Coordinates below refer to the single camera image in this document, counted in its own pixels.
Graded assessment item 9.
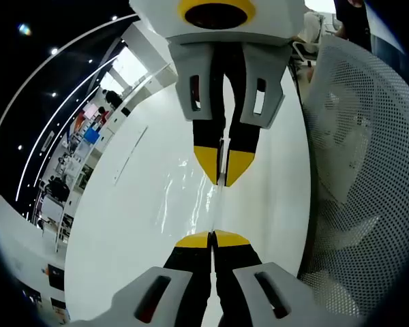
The person's clothed body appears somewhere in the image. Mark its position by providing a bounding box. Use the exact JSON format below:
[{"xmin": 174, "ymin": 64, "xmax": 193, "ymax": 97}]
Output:
[{"xmin": 333, "ymin": 0, "xmax": 405, "ymax": 69}]

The clear food packaging bag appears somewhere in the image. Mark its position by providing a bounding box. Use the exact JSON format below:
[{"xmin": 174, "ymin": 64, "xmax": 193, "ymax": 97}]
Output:
[
  {"xmin": 204, "ymin": 136, "xmax": 233, "ymax": 239},
  {"xmin": 149, "ymin": 155, "xmax": 219, "ymax": 236}
]

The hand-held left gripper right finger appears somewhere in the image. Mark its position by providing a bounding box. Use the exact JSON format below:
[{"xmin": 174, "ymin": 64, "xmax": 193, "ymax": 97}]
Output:
[{"xmin": 213, "ymin": 229, "xmax": 364, "ymax": 327}]

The white panel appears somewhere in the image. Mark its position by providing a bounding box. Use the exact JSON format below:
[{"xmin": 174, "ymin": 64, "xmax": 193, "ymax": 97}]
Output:
[{"xmin": 42, "ymin": 196, "xmax": 65, "ymax": 223}]

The white square pillar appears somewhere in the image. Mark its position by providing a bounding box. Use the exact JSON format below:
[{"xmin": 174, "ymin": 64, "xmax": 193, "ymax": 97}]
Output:
[{"xmin": 0, "ymin": 194, "xmax": 69, "ymax": 327}]

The white long counter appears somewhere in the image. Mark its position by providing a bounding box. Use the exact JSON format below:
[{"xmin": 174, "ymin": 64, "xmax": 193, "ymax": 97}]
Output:
[{"xmin": 88, "ymin": 64, "xmax": 178, "ymax": 164}]

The white mesh basket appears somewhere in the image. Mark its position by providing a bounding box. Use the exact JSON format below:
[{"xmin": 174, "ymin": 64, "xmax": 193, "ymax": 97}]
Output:
[{"xmin": 298, "ymin": 33, "xmax": 409, "ymax": 321}]

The blue box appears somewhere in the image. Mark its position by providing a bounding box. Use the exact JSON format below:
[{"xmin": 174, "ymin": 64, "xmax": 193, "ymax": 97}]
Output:
[{"xmin": 84, "ymin": 127, "xmax": 102, "ymax": 143}]

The white office chair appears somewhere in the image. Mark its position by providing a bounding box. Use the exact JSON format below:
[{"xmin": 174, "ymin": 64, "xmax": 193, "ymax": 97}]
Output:
[{"xmin": 291, "ymin": 10, "xmax": 324, "ymax": 67}]

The black monitor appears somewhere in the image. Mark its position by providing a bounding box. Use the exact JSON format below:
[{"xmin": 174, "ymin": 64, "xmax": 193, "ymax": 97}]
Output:
[{"xmin": 46, "ymin": 263, "xmax": 66, "ymax": 291}]

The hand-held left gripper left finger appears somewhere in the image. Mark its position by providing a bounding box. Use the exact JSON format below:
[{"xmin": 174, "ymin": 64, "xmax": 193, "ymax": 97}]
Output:
[{"xmin": 67, "ymin": 230, "xmax": 213, "ymax": 327}]

